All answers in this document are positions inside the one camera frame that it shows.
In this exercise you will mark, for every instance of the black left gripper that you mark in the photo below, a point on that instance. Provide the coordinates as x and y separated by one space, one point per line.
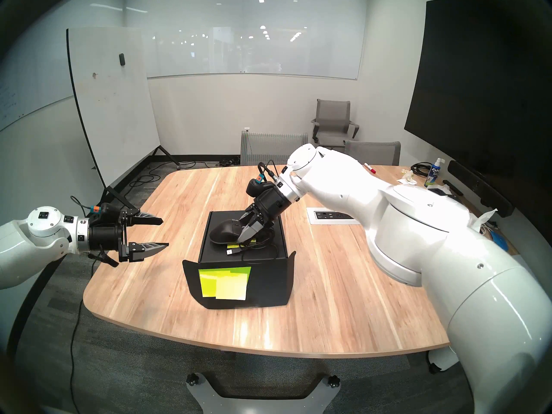
105 238

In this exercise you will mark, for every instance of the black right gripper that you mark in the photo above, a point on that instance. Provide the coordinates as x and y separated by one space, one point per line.
271 204

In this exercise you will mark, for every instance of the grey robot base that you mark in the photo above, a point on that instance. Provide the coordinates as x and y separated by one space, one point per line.
205 398

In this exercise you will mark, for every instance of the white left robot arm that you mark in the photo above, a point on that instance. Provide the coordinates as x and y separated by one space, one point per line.
26 249

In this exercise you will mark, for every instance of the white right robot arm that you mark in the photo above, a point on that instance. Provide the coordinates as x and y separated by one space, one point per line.
431 245

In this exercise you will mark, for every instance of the black cardboard box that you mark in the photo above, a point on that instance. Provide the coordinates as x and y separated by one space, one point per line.
271 286

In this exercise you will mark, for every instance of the white sticky note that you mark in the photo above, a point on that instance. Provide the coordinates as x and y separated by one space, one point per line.
235 246

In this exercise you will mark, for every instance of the pale yellow sticky note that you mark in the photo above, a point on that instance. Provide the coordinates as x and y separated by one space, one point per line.
230 289

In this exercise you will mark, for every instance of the lime green sticky note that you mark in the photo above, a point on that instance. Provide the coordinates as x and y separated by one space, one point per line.
206 283

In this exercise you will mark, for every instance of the grey ribbed mesh chair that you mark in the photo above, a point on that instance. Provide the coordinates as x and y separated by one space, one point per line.
274 149

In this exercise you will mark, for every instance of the silver table power outlet panel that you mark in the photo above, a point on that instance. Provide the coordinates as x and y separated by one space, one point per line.
332 215

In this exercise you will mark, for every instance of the white freestanding whiteboard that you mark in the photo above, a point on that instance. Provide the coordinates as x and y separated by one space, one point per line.
112 111

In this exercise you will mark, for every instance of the red capped whiteboard marker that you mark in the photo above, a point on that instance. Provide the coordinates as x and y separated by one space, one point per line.
369 167

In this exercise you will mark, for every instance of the grey office chair with armrests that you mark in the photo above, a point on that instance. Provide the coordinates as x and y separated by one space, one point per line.
332 119

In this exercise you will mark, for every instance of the crumpled white tissue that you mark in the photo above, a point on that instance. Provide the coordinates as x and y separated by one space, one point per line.
408 180
439 188

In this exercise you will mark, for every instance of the whiteboard cleaner spray bottle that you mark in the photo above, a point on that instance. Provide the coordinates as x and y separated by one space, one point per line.
433 176

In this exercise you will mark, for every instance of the glass whiteboard with blue writing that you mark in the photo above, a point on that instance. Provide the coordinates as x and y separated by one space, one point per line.
21 76

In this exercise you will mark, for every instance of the black video conference bar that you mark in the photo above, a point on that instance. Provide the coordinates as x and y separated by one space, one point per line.
478 186

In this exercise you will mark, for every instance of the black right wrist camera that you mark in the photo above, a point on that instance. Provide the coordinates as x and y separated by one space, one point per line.
258 188

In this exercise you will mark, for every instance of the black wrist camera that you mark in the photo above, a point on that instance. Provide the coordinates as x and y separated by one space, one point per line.
258 188
105 212

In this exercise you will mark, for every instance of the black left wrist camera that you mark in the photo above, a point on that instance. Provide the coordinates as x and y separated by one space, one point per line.
105 212

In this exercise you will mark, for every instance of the wall-mounted glass whiteboard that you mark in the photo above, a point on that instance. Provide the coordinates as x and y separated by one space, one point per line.
250 38

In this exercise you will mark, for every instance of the large black wall screen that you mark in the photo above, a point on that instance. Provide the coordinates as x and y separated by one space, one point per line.
474 94

